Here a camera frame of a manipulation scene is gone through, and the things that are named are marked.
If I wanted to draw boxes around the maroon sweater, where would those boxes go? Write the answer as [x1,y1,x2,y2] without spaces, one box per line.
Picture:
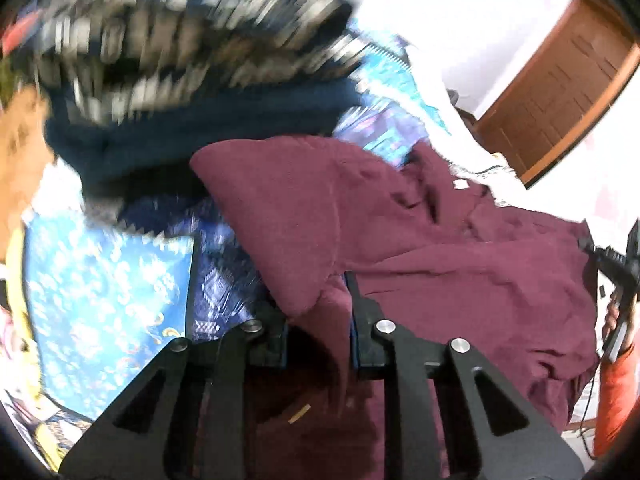
[190,136,597,479]

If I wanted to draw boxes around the dark patterned garment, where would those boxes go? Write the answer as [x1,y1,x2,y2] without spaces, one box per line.
[15,0,366,197]

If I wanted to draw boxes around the right hand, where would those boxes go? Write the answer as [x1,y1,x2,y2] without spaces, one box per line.
[602,288,639,356]

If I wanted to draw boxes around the orange right sleeve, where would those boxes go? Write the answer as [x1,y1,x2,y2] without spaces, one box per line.
[593,344,639,458]

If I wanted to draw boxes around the blue patchwork bedspread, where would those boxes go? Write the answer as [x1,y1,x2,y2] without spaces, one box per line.
[22,44,451,419]

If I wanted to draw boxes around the brown wooden door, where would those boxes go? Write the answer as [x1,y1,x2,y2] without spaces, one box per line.
[476,0,639,186]

